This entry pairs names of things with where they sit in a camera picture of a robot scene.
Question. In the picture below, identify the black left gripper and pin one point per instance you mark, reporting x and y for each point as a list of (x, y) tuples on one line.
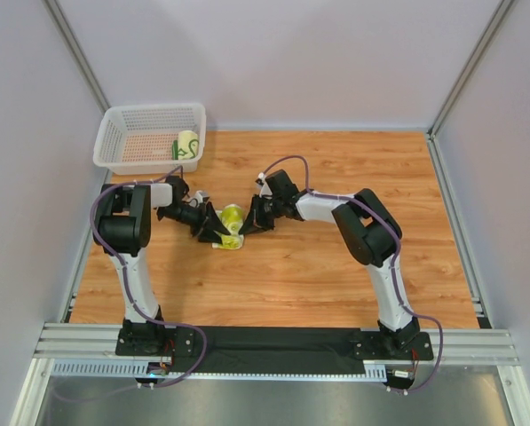
[(204, 220)]

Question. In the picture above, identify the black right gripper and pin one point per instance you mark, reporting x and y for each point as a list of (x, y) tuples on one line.
[(261, 213)]

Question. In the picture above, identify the yellow and cream towel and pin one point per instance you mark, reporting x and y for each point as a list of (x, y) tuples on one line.
[(231, 216)]

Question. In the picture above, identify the green and cream patterned towel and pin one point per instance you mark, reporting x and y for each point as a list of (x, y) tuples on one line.
[(185, 146)]

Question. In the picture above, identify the white perforated plastic basket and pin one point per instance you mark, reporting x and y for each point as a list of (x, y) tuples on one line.
[(137, 140)]

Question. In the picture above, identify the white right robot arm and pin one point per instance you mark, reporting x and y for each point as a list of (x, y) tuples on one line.
[(369, 233)]

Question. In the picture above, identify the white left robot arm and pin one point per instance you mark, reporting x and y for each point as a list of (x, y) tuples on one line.
[(121, 223)]

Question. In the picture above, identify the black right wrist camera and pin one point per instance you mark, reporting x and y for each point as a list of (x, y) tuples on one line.
[(278, 185)]

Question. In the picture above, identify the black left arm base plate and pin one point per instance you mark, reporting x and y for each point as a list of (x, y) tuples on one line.
[(180, 342)]

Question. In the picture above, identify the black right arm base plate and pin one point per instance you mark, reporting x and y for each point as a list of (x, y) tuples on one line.
[(374, 345)]

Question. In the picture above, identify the aluminium front frame rail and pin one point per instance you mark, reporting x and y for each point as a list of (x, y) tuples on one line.
[(454, 346)]

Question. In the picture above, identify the aluminium left corner post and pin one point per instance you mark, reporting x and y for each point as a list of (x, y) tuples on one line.
[(83, 65)]

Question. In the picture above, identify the aluminium corner post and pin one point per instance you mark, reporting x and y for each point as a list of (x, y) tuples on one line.
[(492, 28), (83, 65)]

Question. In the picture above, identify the aluminium right corner post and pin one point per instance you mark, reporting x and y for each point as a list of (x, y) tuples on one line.
[(492, 28)]

